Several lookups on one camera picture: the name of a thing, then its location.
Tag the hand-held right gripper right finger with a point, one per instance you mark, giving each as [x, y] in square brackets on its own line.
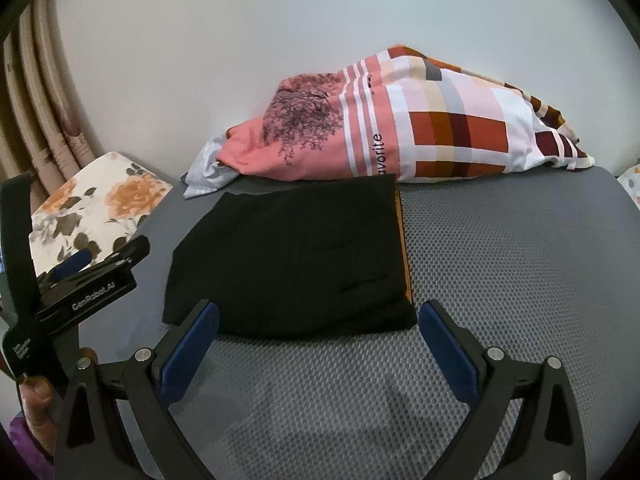
[450, 355]

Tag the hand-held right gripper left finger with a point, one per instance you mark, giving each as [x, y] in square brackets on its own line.
[189, 355]

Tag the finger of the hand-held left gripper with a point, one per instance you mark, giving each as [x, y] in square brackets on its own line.
[75, 262]
[125, 252]

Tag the black pants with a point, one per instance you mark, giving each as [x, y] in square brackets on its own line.
[300, 260]

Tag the person's left hand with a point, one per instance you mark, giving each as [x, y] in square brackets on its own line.
[39, 405]

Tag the white brown floral cloth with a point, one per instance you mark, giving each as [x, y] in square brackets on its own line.
[100, 200]

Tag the grey textured mat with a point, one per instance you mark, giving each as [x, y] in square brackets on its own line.
[500, 260]

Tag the white crumpled cloth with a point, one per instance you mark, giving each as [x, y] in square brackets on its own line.
[207, 170]

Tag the purple garment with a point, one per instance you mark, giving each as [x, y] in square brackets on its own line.
[27, 440]

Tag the beige curtain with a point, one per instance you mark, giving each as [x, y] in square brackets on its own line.
[40, 110]

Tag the pink checked blanket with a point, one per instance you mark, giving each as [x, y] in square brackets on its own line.
[425, 130]

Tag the pale floral cloth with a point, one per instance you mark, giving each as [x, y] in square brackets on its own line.
[631, 187]

